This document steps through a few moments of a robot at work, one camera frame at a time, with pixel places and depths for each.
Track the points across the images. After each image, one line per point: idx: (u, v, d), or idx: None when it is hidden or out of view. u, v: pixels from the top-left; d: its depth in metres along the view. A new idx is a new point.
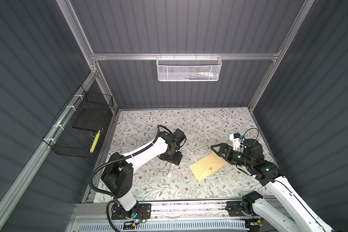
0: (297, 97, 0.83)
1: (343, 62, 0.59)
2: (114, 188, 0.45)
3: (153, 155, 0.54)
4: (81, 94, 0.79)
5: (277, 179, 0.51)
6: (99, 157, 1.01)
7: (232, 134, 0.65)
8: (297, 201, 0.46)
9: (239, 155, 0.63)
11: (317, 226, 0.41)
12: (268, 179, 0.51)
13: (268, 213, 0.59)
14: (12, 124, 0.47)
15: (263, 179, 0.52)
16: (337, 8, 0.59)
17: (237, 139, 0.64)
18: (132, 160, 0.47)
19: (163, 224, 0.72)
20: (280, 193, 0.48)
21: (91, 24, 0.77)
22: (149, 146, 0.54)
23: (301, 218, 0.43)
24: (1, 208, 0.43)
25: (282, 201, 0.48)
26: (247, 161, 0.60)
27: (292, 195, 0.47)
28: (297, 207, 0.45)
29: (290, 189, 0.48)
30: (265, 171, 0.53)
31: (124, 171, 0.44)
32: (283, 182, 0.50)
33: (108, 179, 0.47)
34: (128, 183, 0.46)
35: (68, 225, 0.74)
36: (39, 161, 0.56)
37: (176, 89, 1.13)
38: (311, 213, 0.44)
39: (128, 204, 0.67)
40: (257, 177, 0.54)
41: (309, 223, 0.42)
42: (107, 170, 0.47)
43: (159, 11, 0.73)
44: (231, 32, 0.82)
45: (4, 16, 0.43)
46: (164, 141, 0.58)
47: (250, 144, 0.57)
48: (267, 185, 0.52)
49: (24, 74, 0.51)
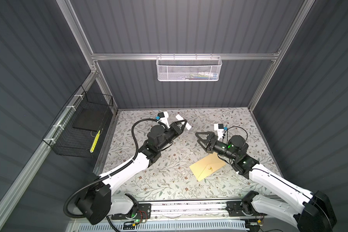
0: (297, 97, 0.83)
1: (343, 62, 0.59)
2: (88, 215, 0.41)
3: (133, 173, 0.51)
4: (81, 94, 0.79)
5: (254, 166, 0.57)
6: (99, 157, 1.01)
7: (217, 124, 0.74)
8: (276, 179, 0.51)
9: (223, 146, 0.64)
11: (297, 194, 0.45)
12: (248, 172, 0.56)
13: (267, 205, 0.60)
14: (12, 125, 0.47)
15: (243, 173, 0.58)
16: (338, 8, 0.59)
17: (220, 129, 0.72)
18: (109, 180, 0.45)
19: (163, 224, 0.72)
20: (260, 178, 0.53)
21: (91, 25, 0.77)
22: (129, 164, 0.52)
23: (284, 193, 0.47)
24: (1, 208, 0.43)
25: (266, 184, 0.52)
26: (229, 153, 0.62)
27: (270, 176, 0.52)
28: (278, 184, 0.49)
29: (267, 170, 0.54)
30: (245, 166, 0.59)
31: (101, 194, 0.40)
32: (260, 167, 0.56)
33: (83, 203, 0.42)
34: (105, 208, 0.42)
35: (68, 224, 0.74)
36: (39, 162, 0.56)
37: (176, 88, 1.12)
38: (289, 185, 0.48)
39: (126, 207, 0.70)
40: (239, 172, 0.59)
41: (290, 193, 0.46)
42: (82, 194, 0.43)
43: (159, 11, 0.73)
44: (231, 32, 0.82)
45: (4, 16, 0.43)
46: (145, 156, 0.57)
47: (239, 143, 0.57)
48: (250, 177, 0.56)
49: (25, 75, 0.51)
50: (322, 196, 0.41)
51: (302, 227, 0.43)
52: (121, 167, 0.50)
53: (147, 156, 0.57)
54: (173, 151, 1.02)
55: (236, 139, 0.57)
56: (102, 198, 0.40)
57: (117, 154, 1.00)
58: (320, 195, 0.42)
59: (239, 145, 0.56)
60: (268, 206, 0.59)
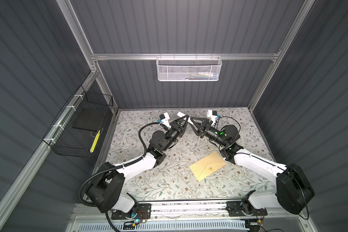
0: (297, 97, 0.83)
1: (343, 62, 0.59)
2: (99, 202, 0.43)
3: (141, 169, 0.54)
4: (81, 94, 0.79)
5: (239, 151, 0.62)
6: (99, 157, 1.01)
7: (211, 111, 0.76)
8: (255, 158, 0.56)
9: (215, 131, 0.65)
11: (273, 167, 0.49)
12: (233, 158, 0.61)
13: (259, 195, 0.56)
14: (12, 125, 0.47)
15: (230, 159, 0.63)
16: (338, 7, 0.59)
17: (214, 115, 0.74)
18: (123, 170, 0.48)
19: (163, 224, 0.72)
20: (243, 159, 0.58)
21: (91, 24, 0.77)
22: (139, 160, 0.56)
23: (263, 169, 0.50)
24: (1, 208, 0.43)
25: (249, 165, 0.56)
26: (220, 140, 0.65)
27: (251, 156, 0.57)
28: (257, 162, 0.54)
29: (248, 152, 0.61)
30: (231, 152, 0.63)
31: (115, 181, 0.43)
32: (243, 151, 0.61)
33: (94, 191, 0.44)
34: (115, 197, 0.44)
35: (68, 224, 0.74)
36: (39, 161, 0.56)
37: (176, 89, 1.13)
38: (266, 161, 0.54)
39: (126, 206, 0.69)
40: (226, 158, 0.63)
41: (267, 168, 0.50)
42: (94, 181, 0.45)
43: (159, 11, 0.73)
44: (231, 31, 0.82)
45: (4, 16, 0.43)
46: (152, 156, 0.61)
47: (232, 134, 0.58)
48: (236, 162, 0.61)
49: (25, 74, 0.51)
50: (296, 168, 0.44)
51: (280, 199, 0.46)
52: (132, 161, 0.54)
53: (155, 156, 0.62)
54: (173, 151, 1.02)
55: (229, 129, 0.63)
56: (116, 185, 0.43)
57: (118, 155, 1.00)
58: (295, 167, 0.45)
59: (231, 135, 0.58)
60: (259, 196, 0.63)
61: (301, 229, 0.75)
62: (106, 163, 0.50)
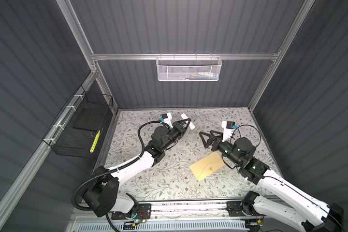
0: (297, 97, 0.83)
1: (343, 62, 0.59)
2: (94, 207, 0.42)
3: (139, 170, 0.53)
4: (81, 94, 0.79)
5: (266, 173, 0.52)
6: (99, 157, 1.01)
7: (226, 122, 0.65)
8: (290, 188, 0.47)
9: (225, 149, 0.60)
11: (315, 207, 0.43)
12: (257, 177, 0.51)
13: (271, 208, 0.59)
14: (12, 125, 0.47)
15: (253, 179, 0.53)
16: (338, 7, 0.59)
17: (228, 129, 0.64)
18: (117, 173, 0.46)
19: (163, 224, 0.72)
20: (273, 187, 0.49)
21: (91, 25, 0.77)
22: (136, 161, 0.53)
23: (300, 205, 0.44)
24: (1, 208, 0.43)
25: (277, 193, 0.49)
26: (234, 157, 0.58)
27: (284, 185, 0.48)
28: (293, 195, 0.46)
29: (280, 178, 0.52)
30: (254, 171, 0.53)
31: (109, 186, 0.42)
32: (271, 174, 0.51)
33: (90, 195, 0.44)
34: (110, 201, 0.43)
35: (68, 224, 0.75)
36: (39, 162, 0.56)
37: (176, 89, 1.13)
38: (305, 196, 0.45)
39: (126, 207, 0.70)
40: (249, 178, 0.53)
41: (307, 206, 0.43)
42: (89, 186, 0.44)
43: (159, 11, 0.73)
44: (231, 32, 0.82)
45: (4, 17, 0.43)
46: (151, 154, 0.59)
47: (246, 148, 0.51)
48: (259, 183, 0.52)
49: (25, 75, 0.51)
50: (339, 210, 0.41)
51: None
52: (127, 163, 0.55)
53: (153, 154, 0.60)
54: (173, 151, 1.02)
55: (240, 143, 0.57)
56: (110, 190, 0.41)
57: (118, 155, 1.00)
58: (338, 210, 0.41)
59: (245, 148, 0.51)
60: (270, 209, 0.59)
61: None
62: (100, 166, 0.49)
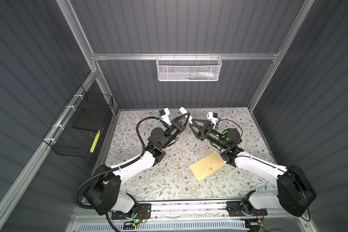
0: (297, 97, 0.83)
1: (343, 62, 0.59)
2: (97, 205, 0.42)
3: (139, 169, 0.53)
4: (81, 94, 0.79)
5: (239, 153, 0.63)
6: (99, 157, 1.01)
7: (211, 113, 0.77)
8: (256, 160, 0.56)
9: (216, 134, 0.65)
11: (273, 169, 0.50)
12: (234, 161, 0.61)
13: (260, 195, 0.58)
14: (12, 125, 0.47)
15: (230, 163, 0.63)
16: (338, 8, 0.59)
17: (214, 117, 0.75)
18: (119, 172, 0.47)
19: (163, 224, 0.72)
20: (243, 162, 0.58)
21: (91, 25, 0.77)
22: (137, 160, 0.54)
23: (263, 171, 0.51)
24: (1, 208, 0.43)
25: (248, 167, 0.56)
26: (222, 143, 0.64)
27: (251, 159, 0.57)
28: (258, 165, 0.54)
29: (248, 154, 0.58)
30: (231, 155, 0.63)
31: (111, 184, 0.42)
32: (242, 153, 0.62)
33: (92, 194, 0.44)
34: (113, 199, 0.44)
35: (68, 224, 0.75)
36: (39, 161, 0.56)
37: (176, 88, 1.12)
38: (267, 164, 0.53)
39: (127, 206, 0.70)
40: (226, 161, 0.64)
41: (268, 170, 0.50)
42: (92, 184, 0.44)
43: (158, 11, 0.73)
44: (232, 32, 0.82)
45: (5, 17, 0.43)
46: (151, 154, 0.60)
47: (234, 138, 0.58)
48: (236, 164, 0.61)
49: (25, 75, 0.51)
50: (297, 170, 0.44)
51: (282, 201, 0.45)
52: (127, 162, 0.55)
53: (153, 154, 0.60)
54: (173, 151, 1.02)
55: (231, 133, 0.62)
56: (112, 188, 0.42)
57: (118, 155, 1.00)
58: (295, 168, 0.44)
59: (233, 139, 0.57)
60: (260, 196, 0.63)
61: (301, 229, 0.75)
62: (102, 165, 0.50)
